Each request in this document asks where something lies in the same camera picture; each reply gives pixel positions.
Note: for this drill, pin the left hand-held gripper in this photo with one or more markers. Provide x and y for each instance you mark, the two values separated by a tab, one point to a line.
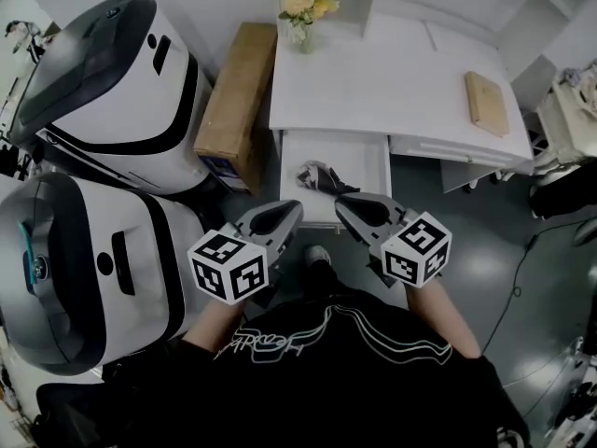
228	269

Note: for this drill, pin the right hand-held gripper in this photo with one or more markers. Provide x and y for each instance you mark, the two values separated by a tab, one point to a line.
415	250

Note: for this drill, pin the dark patterned umbrella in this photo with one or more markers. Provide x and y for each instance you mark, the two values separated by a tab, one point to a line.
322	177

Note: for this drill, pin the white desk drawer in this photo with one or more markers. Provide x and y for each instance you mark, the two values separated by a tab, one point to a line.
336	152
457	149

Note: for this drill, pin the person's left forearm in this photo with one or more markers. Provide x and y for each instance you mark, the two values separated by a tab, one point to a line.
212	322

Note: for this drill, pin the person's right forearm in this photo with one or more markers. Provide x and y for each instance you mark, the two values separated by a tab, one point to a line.
443	317

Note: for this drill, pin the white and black robot base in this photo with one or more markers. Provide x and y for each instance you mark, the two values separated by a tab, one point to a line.
121	91
93	273

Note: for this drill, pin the white closed desk drawer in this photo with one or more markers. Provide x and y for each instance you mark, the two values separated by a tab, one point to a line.
457	149

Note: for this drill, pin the person's grey shoe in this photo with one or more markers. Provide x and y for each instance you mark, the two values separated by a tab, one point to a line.
317	254

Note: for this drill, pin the person's black trouser leg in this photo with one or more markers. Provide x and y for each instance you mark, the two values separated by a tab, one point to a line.
322	280

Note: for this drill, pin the black chair seat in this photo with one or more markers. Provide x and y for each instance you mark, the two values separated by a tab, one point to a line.
559	199

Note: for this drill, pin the person's black printed shirt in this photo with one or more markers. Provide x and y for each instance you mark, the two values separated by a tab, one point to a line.
326	390

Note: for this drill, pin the long brown cardboard box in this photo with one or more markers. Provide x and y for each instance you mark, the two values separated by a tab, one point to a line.
238	105

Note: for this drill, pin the tan flat book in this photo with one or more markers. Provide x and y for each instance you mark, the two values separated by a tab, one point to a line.
487	103

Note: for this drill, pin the white desk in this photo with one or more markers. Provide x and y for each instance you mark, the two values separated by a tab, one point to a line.
373	87

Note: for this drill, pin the white equipment cart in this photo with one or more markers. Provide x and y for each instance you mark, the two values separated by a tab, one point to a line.
569	119

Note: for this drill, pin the black bag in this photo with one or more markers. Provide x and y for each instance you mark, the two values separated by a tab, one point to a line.
70	413

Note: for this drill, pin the clear glass vase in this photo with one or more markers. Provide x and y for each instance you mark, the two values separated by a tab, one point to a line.
307	42

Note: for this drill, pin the white wall shelf unit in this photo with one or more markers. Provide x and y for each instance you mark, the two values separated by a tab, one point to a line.
545	17

